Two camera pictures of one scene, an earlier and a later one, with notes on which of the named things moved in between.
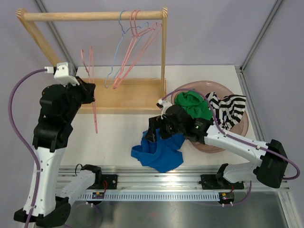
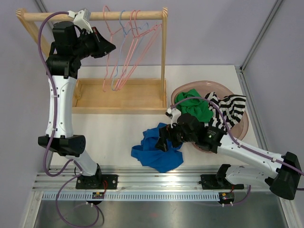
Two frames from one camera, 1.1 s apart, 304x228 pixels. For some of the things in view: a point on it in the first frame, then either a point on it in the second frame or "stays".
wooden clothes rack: [113, 96] stays
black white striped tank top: [229, 110] stays
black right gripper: [155, 123] → [170, 135]
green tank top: [195, 103] stays
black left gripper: [87, 89] → [102, 46]
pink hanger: [90, 73] → [119, 29]
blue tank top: [162, 155] stays
